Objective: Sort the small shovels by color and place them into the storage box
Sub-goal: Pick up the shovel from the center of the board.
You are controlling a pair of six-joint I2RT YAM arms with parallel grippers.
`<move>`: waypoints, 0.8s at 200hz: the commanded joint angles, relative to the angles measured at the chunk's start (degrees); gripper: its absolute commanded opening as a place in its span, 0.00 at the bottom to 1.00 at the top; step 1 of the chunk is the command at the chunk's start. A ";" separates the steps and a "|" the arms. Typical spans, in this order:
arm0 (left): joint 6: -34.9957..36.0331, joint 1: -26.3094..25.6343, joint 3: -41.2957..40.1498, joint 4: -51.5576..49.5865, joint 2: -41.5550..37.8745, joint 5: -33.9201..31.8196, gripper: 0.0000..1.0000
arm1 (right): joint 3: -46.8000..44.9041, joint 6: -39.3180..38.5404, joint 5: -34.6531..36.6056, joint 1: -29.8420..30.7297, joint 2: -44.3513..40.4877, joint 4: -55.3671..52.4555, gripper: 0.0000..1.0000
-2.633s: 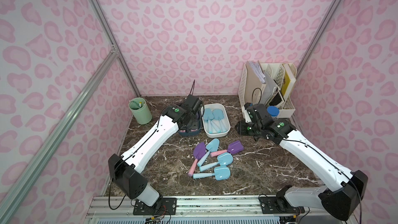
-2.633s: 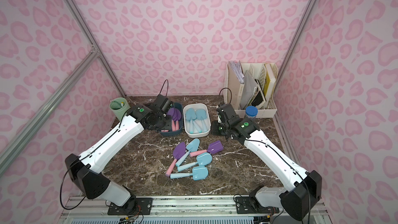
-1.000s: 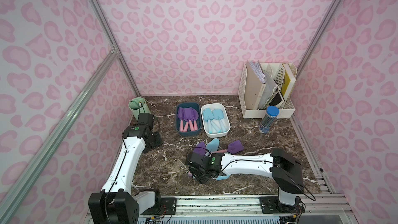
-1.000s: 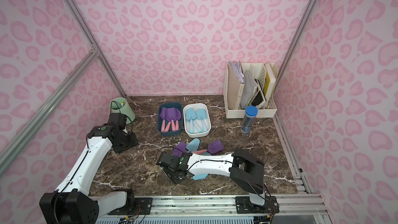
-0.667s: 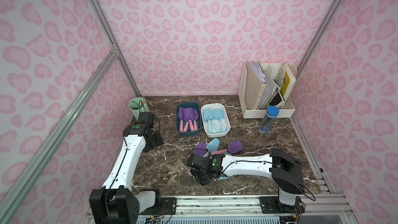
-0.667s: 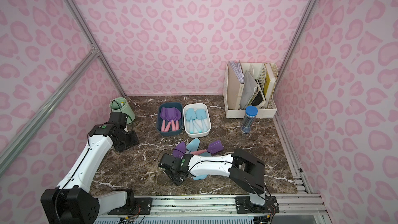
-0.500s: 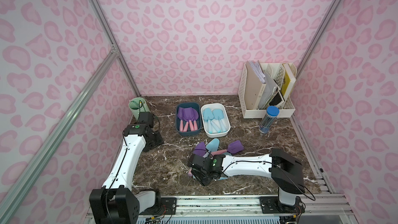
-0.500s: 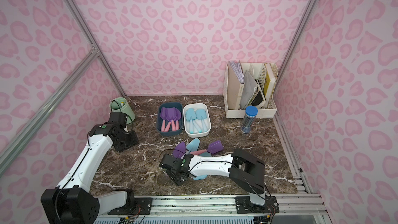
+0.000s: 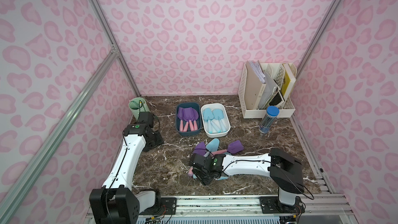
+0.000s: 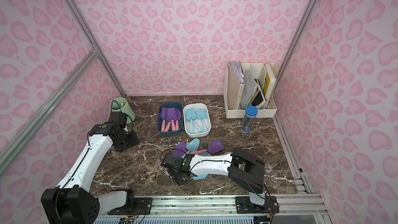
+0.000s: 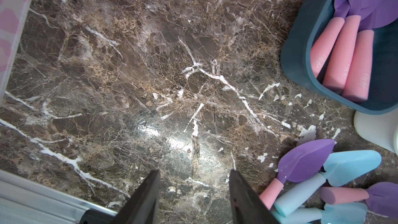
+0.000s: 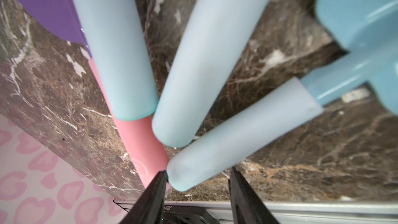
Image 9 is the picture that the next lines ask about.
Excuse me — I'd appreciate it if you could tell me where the purple pointed shovel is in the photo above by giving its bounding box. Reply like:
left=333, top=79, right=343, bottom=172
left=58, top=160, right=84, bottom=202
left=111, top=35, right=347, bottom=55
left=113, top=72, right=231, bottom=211
left=187, top=141, right=207, bottom=177
left=191, top=108, right=199, bottom=131

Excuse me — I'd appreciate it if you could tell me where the white desk file organizer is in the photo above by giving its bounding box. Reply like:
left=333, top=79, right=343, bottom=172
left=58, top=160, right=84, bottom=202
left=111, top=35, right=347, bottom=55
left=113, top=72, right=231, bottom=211
left=238, top=61, right=297, bottom=119

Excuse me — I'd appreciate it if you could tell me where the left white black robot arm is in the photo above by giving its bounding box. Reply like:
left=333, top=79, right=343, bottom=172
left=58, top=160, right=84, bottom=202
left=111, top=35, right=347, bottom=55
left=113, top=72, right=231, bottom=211
left=89, top=112, right=164, bottom=224

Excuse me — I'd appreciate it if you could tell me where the green pen holder cup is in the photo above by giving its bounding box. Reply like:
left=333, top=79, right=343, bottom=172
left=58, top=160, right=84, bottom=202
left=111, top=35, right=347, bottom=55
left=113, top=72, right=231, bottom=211
left=128, top=97, right=150, bottom=120

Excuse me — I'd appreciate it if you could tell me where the blue pointed shovel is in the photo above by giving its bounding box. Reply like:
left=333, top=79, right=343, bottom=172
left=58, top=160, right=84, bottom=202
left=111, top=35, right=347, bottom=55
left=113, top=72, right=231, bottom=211
left=204, top=138, right=220, bottom=157
left=203, top=108, right=212, bottom=134

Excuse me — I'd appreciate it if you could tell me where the white storage box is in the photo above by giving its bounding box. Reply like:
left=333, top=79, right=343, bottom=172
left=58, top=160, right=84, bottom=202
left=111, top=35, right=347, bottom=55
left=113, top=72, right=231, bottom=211
left=201, top=103, right=231, bottom=138

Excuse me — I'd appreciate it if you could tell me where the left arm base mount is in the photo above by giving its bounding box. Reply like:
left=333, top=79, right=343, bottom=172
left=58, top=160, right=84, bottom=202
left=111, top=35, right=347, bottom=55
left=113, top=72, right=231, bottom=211
left=135, top=190, right=177, bottom=215

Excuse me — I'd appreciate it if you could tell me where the purple square shovel pink handle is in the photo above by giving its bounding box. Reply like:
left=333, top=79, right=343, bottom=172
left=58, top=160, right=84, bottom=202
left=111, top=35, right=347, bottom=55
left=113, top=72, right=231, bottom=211
left=177, top=107, right=187, bottom=132

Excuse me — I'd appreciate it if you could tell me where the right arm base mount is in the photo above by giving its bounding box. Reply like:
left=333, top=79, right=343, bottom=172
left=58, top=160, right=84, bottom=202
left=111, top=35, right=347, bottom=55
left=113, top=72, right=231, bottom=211
left=259, top=194, right=305, bottom=215

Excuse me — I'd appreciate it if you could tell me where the aluminium front rail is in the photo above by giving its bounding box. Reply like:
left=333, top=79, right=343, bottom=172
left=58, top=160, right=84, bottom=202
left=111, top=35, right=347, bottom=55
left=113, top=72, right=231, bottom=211
left=154, top=194, right=358, bottom=224

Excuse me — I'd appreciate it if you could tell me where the purple square shovel middle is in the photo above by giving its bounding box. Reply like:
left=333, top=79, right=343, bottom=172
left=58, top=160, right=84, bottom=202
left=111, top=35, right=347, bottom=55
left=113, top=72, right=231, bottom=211
left=212, top=140, right=244, bottom=156

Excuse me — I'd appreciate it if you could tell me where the blue square shovel front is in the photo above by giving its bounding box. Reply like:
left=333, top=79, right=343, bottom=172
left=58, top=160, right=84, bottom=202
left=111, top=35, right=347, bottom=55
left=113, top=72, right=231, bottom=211
left=192, top=174, right=229, bottom=181

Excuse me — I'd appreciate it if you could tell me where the dark teal storage box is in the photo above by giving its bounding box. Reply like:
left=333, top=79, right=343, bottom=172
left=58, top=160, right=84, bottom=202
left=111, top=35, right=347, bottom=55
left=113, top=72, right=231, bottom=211
left=176, top=102, right=203, bottom=136

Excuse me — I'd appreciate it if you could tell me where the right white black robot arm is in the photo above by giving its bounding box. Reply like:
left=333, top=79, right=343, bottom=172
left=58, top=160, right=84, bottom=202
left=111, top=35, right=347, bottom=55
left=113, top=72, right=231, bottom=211
left=189, top=148, right=305, bottom=206

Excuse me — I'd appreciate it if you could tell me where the blue lid pencil tube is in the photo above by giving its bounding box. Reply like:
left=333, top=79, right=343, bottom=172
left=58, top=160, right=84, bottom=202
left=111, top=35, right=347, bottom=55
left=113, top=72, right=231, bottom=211
left=259, top=106, right=280, bottom=134

